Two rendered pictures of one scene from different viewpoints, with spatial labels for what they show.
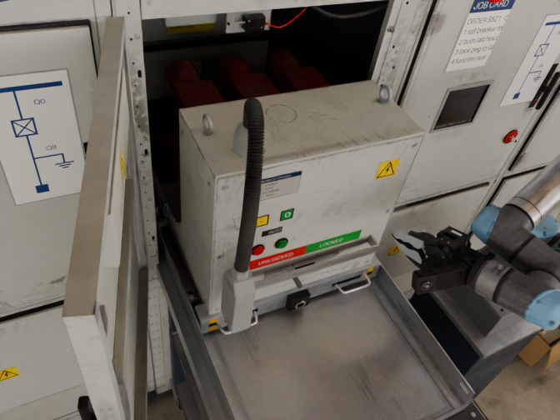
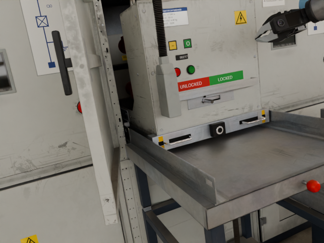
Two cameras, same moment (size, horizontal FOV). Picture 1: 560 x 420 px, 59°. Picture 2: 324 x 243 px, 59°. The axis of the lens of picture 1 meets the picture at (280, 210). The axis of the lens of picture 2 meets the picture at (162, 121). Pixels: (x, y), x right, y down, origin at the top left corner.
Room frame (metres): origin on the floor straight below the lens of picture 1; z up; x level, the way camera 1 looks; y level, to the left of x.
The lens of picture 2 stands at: (-0.34, -0.10, 1.21)
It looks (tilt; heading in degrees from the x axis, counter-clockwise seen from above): 13 degrees down; 11
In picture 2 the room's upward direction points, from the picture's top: 8 degrees counter-clockwise
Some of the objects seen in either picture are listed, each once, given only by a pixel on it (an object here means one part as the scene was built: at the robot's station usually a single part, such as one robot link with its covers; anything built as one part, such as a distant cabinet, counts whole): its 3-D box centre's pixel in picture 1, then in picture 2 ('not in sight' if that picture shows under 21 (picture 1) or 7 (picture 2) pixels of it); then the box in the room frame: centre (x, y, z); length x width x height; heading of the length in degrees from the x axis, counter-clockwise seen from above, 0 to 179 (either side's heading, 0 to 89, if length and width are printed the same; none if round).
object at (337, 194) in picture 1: (311, 233); (208, 64); (0.79, -0.08, 1.15); 0.48 x 0.01 x 0.48; 123
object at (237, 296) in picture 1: (237, 296); (167, 90); (0.62, 0.06, 1.09); 0.08 x 0.05 x 0.17; 33
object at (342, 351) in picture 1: (303, 332); (228, 151); (0.73, -0.13, 0.82); 0.68 x 0.62 x 0.06; 33
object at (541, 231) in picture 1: (529, 234); not in sight; (1.06, -0.73, 1.03); 0.13 x 0.12 x 0.14; 48
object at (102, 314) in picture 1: (118, 277); (88, 64); (0.53, 0.28, 1.21); 0.63 x 0.07 x 0.74; 17
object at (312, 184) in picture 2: not in sight; (310, 184); (0.42, -0.32, 0.82); 0.04 x 0.03 x 0.03; 33
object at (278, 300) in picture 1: (292, 290); (212, 128); (0.81, -0.07, 0.90); 0.54 x 0.05 x 0.06; 123
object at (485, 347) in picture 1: (485, 298); not in sight; (1.02, -0.71, 0.74); 0.32 x 0.32 x 0.02; 34
